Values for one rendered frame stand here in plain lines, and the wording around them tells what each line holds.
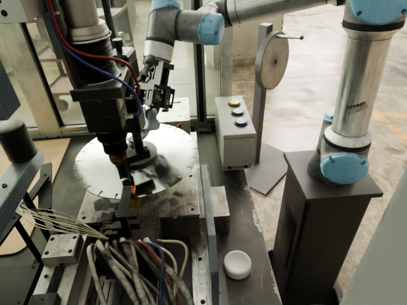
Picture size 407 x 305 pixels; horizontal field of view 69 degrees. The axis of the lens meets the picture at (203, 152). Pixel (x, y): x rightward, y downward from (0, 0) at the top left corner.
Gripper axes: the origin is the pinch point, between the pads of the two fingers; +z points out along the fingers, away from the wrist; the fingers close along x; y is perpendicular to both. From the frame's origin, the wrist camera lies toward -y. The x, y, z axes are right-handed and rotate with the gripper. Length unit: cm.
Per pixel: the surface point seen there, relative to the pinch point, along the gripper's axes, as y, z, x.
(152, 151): 4.9, 3.5, 1.3
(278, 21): -141, -137, 279
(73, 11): 22.4, -19.6, -30.8
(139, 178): 9.4, 9.4, -5.1
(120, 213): 18.5, 13.9, -15.4
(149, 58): 13.4, -18.3, -10.4
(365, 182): 44, 4, 60
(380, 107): -7, -46, 276
